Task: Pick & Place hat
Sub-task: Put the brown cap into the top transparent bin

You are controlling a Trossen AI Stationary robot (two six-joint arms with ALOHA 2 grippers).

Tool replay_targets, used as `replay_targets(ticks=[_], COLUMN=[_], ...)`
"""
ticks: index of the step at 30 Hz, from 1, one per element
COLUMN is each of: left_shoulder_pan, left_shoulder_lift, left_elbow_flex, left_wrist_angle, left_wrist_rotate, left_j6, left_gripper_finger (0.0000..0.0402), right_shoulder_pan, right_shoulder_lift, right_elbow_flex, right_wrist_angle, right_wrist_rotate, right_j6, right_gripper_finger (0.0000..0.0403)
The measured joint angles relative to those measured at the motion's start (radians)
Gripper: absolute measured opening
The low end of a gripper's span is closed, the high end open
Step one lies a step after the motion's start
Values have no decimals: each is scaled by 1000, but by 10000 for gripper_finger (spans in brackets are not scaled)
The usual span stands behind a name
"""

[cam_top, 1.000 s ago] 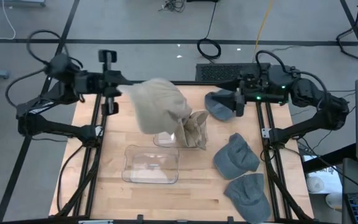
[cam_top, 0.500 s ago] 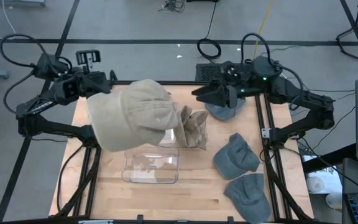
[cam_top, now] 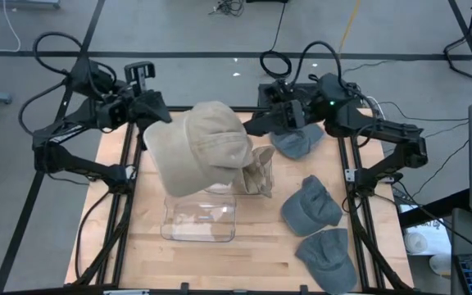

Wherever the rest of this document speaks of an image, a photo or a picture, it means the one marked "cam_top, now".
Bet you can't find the light beige baseball cap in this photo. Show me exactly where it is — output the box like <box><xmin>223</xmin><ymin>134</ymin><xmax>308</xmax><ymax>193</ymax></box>
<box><xmin>143</xmin><ymin>100</ymin><xmax>255</xmax><ymax>198</ymax></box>

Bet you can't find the white cable loop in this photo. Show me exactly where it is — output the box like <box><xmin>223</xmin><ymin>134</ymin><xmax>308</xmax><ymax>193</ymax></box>
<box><xmin>365</xmin><ymin>96</ymin><xmax>388</xmax><ymax>133</ymax></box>

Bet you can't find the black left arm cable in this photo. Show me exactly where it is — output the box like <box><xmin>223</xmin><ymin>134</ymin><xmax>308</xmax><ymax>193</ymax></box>
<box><xmin>17</xmin><ymin>31</ymin><xmax>118</xmax><ymax>137</ymax></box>

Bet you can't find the black keyboard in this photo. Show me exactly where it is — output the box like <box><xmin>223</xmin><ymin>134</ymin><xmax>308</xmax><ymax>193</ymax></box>
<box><xmin>258</xmin><ymin>83</ymin><xmax>364</xmax><ymax>111</ymax></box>

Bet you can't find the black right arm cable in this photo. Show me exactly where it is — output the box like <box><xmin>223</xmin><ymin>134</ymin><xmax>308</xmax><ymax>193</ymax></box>
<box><xmin>288</xmin><ymin>39</ymin><xmax>346</xmax><ymax>89</ymax></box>

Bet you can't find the black floor cable tangle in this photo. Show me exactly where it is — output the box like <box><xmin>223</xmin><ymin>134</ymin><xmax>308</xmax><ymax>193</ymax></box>
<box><xmin>208</xmin><ymin>0</ymin><xmax>246</xmax><ymax>17</ymax></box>

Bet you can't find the yellow cable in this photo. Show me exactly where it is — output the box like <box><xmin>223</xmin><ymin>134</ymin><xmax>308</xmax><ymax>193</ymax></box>
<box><xmin>337</xmin><ymin>0</ymin><xmax>362</xmax><ymax>53</ymax></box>

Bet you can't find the white round cup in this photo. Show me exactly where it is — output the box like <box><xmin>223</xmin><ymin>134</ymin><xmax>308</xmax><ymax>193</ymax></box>
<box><xmin>403</xmin><ymin>231</ymin><xmax>429</xmax><ymax>255</ymax></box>
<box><xmin>429</xmin><ymin>252</ymin><xmax>452</xmax><ymax>276</ymax></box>

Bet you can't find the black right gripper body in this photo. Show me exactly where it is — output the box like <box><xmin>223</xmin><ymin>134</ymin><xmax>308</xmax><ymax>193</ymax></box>
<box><xmin>260</xmin><ymin>79</ymin><xmax>307</xmax><ymax>133</ymax></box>

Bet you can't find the thin black floor cable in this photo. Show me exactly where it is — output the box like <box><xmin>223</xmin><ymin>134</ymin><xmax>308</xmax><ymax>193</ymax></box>
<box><xmin>385</xmin><ymin>101</ymin><xmax>470</xmax><ymax>123</ymax></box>

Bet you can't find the gray-blue baseball cap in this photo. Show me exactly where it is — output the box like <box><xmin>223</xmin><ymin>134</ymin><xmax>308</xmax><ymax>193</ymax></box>
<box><xmin>269</xmin><ymin>122</ymin><xmax>326</xmax><ymax>161</ymax></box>
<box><xmin>294</xmin><ymin>228</ymin><xmax>359</xmax><ymax>295</ymax></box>
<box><xmin>280</xmin><ymin>175</ymin><xmax>344</xmax><ymax>238</ymax></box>

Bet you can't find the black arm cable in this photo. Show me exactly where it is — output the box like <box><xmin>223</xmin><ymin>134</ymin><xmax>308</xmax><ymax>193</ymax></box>
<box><xmin>17</xmin><ymin>31</ymin><xmax>118</xmax><ymax>137</ymax></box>
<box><xmin>288</xmin><ymin>39</ymin><xmax>346</xmax><ymax>89</ymax></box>

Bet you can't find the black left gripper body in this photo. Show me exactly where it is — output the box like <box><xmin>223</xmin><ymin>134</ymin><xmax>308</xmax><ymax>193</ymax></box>
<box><xmin>96</xmin><ymin>61</ymin><xmax>157</xmax><ymax>130</ymax></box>

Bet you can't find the black hanging cable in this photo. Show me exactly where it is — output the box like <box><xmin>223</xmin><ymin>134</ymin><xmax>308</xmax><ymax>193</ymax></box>
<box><xmin>259</xmin><ymin>0</ymin><xmax>293</xmax><ymax>79</ymax></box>

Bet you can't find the tan baseball cap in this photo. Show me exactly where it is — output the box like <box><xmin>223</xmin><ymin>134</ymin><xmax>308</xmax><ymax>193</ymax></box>
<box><xmin>232</xmin><ymin>155</ymin><xmax>261</xmax><ymax>196</ymax></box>
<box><xmin>248</xmin><ymin>144</ymin><xmax>277</xmax><ymax>199</ymax></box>

